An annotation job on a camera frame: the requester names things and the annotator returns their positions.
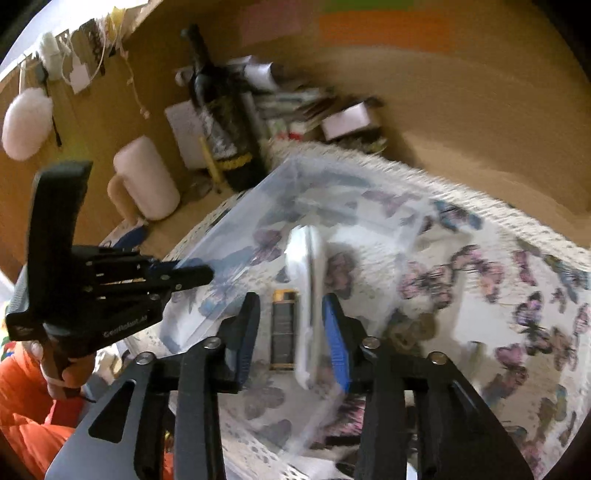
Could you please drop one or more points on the yellow stick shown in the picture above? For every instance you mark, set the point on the yellow stick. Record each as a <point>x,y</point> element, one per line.
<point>211,161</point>

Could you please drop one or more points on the white hanging tag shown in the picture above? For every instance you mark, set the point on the white hanging tag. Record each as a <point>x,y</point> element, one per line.
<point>82,78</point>

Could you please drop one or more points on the white handheld device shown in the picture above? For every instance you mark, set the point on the white handheld device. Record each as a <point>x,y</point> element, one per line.
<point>304,277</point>

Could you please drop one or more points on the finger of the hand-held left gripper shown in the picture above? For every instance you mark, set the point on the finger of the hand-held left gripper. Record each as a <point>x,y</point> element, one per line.
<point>194,277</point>
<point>134,265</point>

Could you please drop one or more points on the white card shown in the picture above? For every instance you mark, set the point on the white card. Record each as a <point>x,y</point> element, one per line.
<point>344,121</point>

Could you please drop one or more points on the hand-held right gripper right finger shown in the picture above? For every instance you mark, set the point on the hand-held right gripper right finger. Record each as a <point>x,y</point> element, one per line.
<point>334,344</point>

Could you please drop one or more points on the pile of papers and boxes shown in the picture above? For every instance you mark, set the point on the pile of papers and boxes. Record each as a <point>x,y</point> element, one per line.
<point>281,104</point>

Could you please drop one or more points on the dark wine bottle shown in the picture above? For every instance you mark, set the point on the dark wine bottle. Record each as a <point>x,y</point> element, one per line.
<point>221,115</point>

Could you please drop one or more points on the clear plastic container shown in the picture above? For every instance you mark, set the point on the clear plastic container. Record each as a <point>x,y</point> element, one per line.
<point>240,221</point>

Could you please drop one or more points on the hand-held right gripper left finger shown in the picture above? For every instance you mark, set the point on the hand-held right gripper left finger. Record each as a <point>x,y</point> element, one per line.
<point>244,334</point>

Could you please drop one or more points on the person's left hand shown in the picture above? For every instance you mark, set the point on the person's left hand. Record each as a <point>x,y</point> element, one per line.
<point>74,371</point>

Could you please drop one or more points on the butterfly print tablecloth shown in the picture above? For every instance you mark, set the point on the butterfly print tablecloth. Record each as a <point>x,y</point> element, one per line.
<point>485,295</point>

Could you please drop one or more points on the pale pink mug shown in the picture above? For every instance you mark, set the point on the pale pink mug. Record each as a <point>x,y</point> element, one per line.
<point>147,180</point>

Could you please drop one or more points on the white fluffy puff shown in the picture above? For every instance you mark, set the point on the white fluffy puff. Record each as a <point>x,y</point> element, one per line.
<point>25,124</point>

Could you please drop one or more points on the white handwritten paper note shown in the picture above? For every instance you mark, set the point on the white handwritten paper note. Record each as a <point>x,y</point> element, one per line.
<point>184,129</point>

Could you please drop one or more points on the green sticky note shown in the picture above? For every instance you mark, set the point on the green sticky note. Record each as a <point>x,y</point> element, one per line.
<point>369,5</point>

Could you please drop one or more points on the blue plastic item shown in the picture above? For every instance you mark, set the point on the blue plastic item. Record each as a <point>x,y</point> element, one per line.
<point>131,237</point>

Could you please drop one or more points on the brown battery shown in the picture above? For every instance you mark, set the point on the brown battery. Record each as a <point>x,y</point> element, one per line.
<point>282,332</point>

